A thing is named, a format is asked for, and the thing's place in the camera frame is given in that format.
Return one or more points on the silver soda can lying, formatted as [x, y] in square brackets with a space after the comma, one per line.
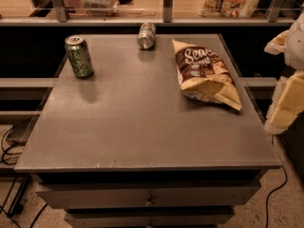
[146, 36]

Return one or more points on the upper drawer with knob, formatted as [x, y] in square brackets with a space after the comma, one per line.
[140, 195]

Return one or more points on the brown chip bag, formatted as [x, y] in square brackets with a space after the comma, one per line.
[203, 76]

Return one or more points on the lower drawer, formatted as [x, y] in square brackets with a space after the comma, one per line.
[141, 218]

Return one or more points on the green soda can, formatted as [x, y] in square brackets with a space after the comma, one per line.
[78, 56]

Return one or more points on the grey drawer cabinet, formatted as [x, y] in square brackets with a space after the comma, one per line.
[129, 123]

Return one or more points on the metal railing shelf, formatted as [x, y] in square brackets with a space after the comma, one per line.
[120, 13]

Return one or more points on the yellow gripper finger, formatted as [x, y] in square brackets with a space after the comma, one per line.
[277, 45]
[293, 95]

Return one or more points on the colourful snack bag background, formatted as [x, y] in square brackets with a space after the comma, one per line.
[228, 8]

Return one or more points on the clear plastic container background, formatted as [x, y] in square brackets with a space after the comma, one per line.
[99, 0]

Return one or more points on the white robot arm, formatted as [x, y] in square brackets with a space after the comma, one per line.
[294, 45]

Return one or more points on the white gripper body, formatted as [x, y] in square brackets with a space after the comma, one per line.
[295, 47]

